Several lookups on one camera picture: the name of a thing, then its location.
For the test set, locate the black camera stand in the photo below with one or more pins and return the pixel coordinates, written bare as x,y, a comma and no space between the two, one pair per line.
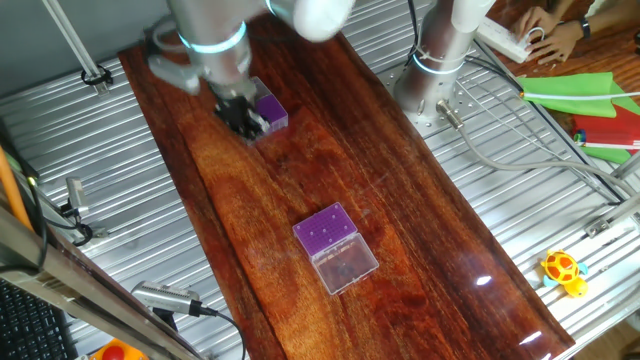
165,319

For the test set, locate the person right hand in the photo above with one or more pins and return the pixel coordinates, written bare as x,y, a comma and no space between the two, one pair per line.
532,20

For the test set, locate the aluminium strut with bracket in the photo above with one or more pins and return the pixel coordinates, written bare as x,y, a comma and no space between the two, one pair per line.
597,227

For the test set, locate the person left forearm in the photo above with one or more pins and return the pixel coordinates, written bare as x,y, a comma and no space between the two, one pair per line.
612,17

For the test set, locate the large aluminium frame beam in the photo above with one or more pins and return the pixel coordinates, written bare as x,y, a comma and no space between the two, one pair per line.
75,295

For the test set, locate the person left hand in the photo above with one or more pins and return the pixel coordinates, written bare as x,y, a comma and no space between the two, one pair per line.
560,42

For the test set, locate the dark wooden board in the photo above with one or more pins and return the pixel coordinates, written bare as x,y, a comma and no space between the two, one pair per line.
400,225

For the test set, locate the purple pipette tip box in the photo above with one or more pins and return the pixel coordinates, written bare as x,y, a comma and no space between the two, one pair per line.
325,230
272,111

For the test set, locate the red cloth flag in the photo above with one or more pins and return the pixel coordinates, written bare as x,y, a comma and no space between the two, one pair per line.
607,130

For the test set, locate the orange emergency stop button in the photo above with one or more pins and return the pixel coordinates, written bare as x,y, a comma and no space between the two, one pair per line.
115,351

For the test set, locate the black wristwatch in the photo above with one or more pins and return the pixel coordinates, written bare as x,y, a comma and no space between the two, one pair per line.
585,27

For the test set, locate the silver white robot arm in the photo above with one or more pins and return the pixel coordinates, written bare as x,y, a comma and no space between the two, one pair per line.
215,35

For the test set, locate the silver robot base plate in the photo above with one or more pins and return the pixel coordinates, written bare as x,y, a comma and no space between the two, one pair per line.
465,100

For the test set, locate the black keyboard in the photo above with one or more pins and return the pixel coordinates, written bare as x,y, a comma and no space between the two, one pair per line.
30,330

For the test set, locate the green cloth flag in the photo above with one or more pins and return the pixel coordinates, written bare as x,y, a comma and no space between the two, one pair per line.
565,90

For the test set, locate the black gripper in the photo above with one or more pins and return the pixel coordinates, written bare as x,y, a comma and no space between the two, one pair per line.
235,107

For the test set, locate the small grey camera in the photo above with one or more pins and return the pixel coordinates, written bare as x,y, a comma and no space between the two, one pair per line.
76,195

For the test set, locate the orange tube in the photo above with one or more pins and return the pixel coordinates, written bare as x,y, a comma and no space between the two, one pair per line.
11,192

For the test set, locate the white power strip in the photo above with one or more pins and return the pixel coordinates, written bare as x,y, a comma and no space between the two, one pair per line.
500,40

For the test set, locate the yellow orange turtle toy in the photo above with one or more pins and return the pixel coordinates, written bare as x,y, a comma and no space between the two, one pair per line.
562,270

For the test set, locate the silver ribbed camera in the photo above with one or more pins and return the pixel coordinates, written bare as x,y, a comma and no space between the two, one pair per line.
165,297

